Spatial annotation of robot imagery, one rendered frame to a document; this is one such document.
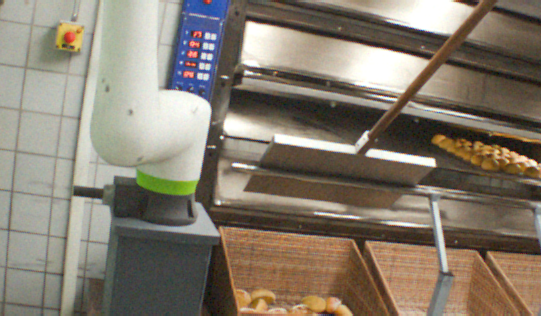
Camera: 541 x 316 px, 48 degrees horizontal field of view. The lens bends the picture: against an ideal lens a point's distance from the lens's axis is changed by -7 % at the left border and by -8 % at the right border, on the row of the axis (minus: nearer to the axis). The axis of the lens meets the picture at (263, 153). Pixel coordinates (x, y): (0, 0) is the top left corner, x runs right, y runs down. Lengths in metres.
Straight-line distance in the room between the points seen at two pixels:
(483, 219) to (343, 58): 0.97
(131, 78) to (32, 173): 1.35
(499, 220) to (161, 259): 1.94
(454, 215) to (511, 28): 0.83
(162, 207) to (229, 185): 1.17
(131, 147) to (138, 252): 0.25
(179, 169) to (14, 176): 1.25
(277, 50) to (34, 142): 0.94
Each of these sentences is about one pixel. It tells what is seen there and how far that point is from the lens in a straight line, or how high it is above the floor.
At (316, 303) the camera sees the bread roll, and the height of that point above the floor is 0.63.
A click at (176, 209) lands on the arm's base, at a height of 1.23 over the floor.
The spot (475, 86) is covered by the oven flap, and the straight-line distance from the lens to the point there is 2.70.
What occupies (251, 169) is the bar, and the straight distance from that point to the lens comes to 2.01.
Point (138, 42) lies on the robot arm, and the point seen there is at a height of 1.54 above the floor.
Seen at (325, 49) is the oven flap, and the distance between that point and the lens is 2.41.
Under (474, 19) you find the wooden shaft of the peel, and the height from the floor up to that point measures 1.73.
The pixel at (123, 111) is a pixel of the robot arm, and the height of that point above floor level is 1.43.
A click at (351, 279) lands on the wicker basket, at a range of 2.56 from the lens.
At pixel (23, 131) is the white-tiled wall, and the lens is 2.35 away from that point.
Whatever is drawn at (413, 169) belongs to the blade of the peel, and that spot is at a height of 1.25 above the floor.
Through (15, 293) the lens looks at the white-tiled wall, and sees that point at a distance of 2.57.
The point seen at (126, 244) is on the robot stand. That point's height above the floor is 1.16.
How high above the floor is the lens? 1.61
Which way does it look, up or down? 11 degrees down
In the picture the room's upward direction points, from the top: 11 degrees clockwise
